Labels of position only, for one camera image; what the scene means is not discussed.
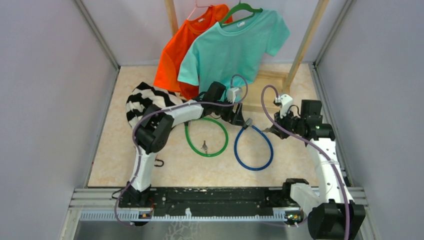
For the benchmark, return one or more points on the orange t-shirt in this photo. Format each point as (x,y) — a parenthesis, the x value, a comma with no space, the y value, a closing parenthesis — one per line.
(174,52)

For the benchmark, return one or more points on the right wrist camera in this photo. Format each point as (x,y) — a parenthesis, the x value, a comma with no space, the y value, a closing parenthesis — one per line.
(284,101)

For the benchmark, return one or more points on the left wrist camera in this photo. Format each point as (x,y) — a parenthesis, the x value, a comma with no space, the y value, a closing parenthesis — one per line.
(234,94)

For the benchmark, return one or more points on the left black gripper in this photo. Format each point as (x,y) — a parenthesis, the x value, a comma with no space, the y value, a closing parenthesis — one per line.
(234,118)

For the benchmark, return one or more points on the green cable lock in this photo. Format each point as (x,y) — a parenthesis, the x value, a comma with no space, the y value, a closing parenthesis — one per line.
(201,153)

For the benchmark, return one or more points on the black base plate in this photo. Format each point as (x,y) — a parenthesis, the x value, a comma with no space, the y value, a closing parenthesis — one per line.
(208,201)

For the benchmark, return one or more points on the teal t-shirt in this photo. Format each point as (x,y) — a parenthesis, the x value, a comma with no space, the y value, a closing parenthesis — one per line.
(231,53)

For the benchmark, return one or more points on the black white striped garment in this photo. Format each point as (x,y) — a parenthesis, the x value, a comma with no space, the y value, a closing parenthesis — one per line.
(145,95)

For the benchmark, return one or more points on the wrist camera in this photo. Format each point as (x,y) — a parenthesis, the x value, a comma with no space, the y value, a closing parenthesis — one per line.
(284,101)
(234,94)

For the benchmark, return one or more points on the pink hanger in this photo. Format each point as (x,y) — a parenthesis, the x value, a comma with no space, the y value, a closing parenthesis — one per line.
(198,10)

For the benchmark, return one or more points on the green lock keys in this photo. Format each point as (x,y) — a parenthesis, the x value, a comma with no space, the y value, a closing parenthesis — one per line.
(205,147)

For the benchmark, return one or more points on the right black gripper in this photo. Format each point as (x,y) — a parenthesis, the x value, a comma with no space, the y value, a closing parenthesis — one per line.
(279,131)

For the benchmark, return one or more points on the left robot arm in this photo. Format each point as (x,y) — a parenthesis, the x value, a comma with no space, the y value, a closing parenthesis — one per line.
(153,112)

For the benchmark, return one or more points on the wooden clothes rack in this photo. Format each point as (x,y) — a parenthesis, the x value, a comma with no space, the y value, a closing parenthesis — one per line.
(284,80)

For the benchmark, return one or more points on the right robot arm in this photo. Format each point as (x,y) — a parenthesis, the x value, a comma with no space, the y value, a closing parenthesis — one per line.
(332,214)

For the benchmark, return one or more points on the orange padlock with keys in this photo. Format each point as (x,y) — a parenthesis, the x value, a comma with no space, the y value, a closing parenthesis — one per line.
(159,163)

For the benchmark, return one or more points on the aluminium rail frame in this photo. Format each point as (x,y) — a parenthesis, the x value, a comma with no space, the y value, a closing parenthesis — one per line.
(100,204)

